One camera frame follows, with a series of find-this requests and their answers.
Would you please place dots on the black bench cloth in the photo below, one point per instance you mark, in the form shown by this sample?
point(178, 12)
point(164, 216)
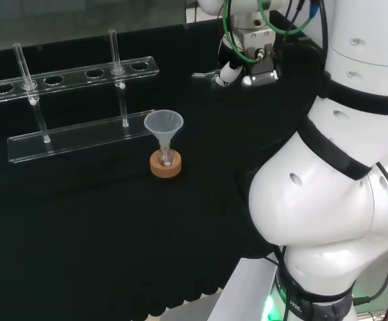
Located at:
point(113, 217)

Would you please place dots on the clear plastic funnel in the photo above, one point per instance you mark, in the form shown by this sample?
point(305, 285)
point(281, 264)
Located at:
point(164, 124)

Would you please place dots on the clear acrylic funnel stand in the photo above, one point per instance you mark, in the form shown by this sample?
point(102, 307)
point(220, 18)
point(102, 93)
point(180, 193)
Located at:
point(80, 137)

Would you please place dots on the small round-bottom glass flask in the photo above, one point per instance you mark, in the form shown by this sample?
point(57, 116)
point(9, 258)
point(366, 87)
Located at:
point(165, 157)

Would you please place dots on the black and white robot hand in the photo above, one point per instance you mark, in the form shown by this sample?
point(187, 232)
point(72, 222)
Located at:
point(259, 47)

